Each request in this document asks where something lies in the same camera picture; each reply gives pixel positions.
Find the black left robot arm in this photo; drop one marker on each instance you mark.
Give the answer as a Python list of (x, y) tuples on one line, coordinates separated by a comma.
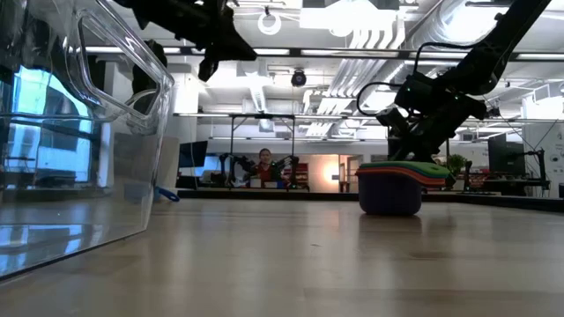
[(128, 6)]

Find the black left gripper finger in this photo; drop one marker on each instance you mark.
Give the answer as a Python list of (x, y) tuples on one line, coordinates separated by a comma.
[(235, 31), (220, 46)]

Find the dark computer monitor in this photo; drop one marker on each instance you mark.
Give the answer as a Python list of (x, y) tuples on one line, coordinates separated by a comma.
[(506, 158), (194, 154)]

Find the person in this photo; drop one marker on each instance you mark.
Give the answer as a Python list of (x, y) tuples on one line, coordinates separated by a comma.
[(265, 169)]

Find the small blue measuring cup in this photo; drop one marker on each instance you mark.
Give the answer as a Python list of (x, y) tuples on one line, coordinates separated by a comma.
[(169, 194)]

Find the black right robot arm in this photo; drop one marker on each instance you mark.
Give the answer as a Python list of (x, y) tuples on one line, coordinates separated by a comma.
[(506, 39)]

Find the black background robot arm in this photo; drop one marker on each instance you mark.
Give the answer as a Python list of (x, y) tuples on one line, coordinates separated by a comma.
[(286, 169), (238, 167)]

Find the clear plastic basket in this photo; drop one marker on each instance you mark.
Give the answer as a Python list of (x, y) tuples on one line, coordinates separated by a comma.
[(66, 211)]

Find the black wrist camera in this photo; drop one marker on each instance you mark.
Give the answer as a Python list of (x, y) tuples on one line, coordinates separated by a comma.
[(392, 121), (208, 69)]

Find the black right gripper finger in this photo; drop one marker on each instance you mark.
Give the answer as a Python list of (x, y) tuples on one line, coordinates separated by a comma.
[(425, 147), (402, 147)]

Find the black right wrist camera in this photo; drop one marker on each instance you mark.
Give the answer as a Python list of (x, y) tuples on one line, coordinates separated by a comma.
[(392, 121)]

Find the black dome camera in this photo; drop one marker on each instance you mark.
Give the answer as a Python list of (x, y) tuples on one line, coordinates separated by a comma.
[(299, 78)]

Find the red background shelf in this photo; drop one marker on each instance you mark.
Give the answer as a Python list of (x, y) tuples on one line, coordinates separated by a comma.
[(302, 172)]

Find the large blue measuring cup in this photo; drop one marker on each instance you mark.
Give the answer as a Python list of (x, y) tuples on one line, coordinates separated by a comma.
[(390, 196)]

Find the green potted plant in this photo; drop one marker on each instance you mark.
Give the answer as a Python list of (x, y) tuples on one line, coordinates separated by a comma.
[(456, 164)]

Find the black background rig frame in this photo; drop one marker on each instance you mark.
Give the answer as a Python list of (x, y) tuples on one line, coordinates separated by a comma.
[(264, 115)]

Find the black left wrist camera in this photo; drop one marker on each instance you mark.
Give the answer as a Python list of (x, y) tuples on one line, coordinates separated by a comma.
[(208, 69)]

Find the blue lit screen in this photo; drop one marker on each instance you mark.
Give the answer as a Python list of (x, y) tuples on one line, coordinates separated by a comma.
[(48, 145)]

